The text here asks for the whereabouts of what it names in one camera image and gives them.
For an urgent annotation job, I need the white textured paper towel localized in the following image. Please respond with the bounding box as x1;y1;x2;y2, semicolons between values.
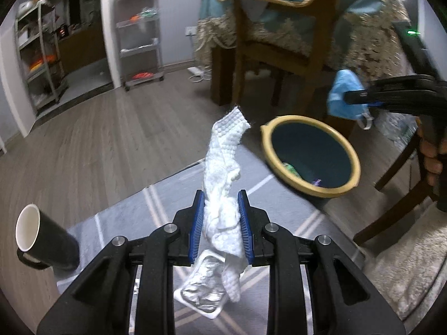
202;107;250;303

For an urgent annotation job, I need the beige fluffy cushion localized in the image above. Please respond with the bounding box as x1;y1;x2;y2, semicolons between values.
364;203;446;331

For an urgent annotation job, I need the metal wire shelf rack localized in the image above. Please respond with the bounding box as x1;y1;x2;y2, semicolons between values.
15;0;68;114

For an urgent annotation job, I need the wooden chair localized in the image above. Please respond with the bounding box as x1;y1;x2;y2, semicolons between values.
211;0;338;114

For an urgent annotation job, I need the lace patterned tablecloth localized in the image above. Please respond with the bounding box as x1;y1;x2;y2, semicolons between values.
193;0;427;140

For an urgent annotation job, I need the teal trash bin yellow rim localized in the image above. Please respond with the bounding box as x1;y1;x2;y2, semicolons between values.
260;115;361;198

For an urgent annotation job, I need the person's right hand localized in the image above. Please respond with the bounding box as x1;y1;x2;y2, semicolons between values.
417;125;446;187

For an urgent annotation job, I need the black mug white inside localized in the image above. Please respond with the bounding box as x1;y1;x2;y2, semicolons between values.
15;204;80;271

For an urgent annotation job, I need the grey rolling storage cart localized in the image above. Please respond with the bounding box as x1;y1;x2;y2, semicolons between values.
113;0;164;91

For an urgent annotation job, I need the white power strip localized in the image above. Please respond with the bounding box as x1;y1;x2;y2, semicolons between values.
187;67;212;83

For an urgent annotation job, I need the silver foil blister pack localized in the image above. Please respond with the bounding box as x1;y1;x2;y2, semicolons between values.
173;250;228;320

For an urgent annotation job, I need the grey checked table cloth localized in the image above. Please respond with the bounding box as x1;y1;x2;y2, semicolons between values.
54;145;364;334

